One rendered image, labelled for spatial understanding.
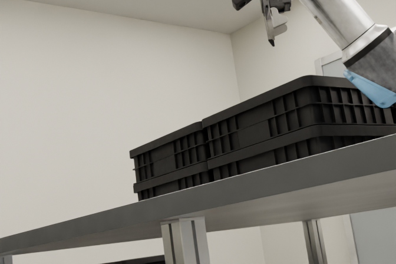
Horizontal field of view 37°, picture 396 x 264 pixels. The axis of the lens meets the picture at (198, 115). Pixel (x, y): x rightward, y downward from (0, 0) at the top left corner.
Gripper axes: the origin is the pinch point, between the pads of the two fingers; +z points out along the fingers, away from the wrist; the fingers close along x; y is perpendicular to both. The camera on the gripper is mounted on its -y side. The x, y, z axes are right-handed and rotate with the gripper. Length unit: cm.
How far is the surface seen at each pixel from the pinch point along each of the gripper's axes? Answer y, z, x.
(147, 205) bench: -29, 45, -54
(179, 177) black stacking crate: -30.8, 33.6, 4.0
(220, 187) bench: -15, 45, -68
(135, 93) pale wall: -108, -89, 353
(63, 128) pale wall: -160, -55, 300
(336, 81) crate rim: 11.2, 21.7, -28.6
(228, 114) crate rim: -14.1, 22.3, -14.5
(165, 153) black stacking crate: -34.8, 25.4, 10.3
